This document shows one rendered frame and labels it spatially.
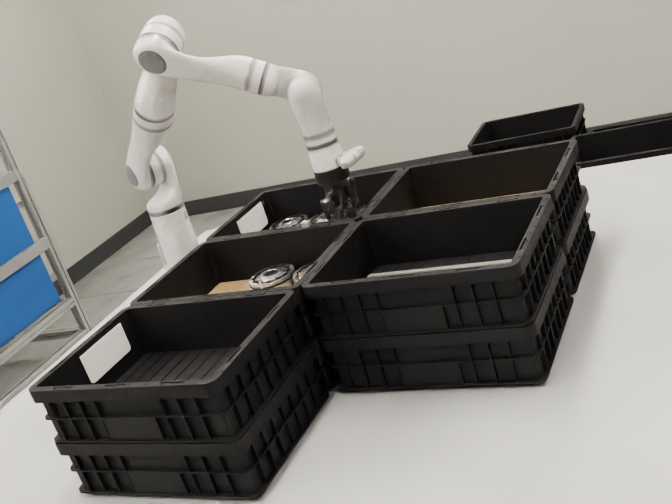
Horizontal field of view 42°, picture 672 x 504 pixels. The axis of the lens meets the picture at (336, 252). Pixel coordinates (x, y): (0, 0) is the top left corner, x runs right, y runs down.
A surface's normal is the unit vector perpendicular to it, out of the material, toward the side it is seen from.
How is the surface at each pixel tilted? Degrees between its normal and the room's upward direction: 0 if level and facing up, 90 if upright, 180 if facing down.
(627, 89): 90
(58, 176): 90
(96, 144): 90
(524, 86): 90
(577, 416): 0
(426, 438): 0
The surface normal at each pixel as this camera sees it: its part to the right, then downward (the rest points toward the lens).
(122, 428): -0.39, 0.44
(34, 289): 0.89, -0.12
